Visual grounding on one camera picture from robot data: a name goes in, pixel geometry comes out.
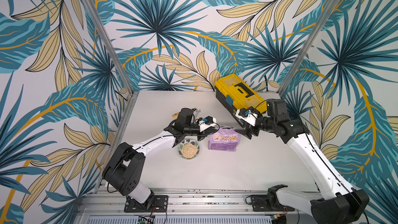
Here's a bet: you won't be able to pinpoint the purple oats bag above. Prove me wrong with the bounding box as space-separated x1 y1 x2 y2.
208 127 241 152

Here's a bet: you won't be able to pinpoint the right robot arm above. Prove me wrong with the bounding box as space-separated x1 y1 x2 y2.
234 99 370 224

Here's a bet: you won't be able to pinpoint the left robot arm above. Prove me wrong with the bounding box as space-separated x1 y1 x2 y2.
102 108 220 209

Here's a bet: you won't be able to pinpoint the green leaf pattern bowl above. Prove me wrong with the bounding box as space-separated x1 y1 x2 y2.
178 139 200 160

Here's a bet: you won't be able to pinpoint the yellow black pliers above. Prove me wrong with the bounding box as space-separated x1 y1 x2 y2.
172 109 184 119

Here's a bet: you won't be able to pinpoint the yellow black toolbox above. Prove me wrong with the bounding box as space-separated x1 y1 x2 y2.
215 74 267 125

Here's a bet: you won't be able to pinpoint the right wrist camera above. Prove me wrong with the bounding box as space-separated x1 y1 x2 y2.
235 109 259 126

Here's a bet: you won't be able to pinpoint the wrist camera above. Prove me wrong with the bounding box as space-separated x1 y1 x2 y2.
197 116 217 132
235 109 259 126

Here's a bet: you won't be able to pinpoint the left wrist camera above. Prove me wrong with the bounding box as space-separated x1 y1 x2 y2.
197 116 217 132

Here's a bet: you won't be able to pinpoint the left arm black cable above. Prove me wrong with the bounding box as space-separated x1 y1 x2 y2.
105 115 221 194

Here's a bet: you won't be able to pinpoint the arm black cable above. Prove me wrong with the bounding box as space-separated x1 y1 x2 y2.
248 99 369 224
105 115 221 194

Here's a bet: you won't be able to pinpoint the left aluminium frame post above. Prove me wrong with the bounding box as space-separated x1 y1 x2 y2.
81 0 134 98

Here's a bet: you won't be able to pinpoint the aluminium frame post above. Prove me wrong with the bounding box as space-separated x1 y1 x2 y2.
81 0 134 98
277 0 339 96

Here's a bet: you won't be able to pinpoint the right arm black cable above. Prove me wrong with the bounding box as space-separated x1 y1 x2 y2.
248 99 369 224

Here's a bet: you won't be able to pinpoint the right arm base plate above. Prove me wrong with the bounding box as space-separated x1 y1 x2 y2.
245 195 295 214

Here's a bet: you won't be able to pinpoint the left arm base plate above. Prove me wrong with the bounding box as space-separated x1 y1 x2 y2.
124 195 169 213

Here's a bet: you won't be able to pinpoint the right aluminium frame post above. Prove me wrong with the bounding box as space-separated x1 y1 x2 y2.
277 0 339 96

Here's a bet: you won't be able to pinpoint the aluminium front rail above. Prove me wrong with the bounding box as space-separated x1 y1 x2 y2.
74 187 315 224

